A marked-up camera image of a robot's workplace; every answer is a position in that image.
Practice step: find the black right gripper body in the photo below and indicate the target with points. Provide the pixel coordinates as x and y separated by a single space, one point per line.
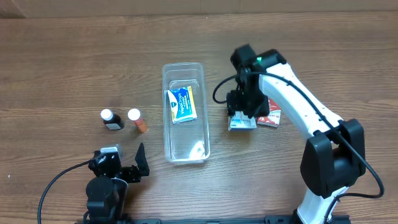
246 106

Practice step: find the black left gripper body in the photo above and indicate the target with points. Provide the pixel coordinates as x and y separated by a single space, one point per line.
129 173

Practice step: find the red white medicine box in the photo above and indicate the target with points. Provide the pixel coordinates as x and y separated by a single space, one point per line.
273 118

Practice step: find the dark syrup bottle white cap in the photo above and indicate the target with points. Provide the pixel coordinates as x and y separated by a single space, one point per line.
110 120

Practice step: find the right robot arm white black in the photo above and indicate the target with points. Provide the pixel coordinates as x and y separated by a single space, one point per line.
334 148

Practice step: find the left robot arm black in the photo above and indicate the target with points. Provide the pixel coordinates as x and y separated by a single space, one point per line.
108 190

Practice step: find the clear plastic container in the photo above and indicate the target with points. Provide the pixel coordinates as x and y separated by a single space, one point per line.
186 142

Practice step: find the orange tablet tube white cap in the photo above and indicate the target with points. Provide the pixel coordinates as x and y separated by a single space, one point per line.
135 116

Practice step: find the blue yellow VapoDrops box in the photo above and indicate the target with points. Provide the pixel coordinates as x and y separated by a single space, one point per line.
182 104

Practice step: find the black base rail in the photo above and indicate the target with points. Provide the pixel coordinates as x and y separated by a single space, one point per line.
217 221

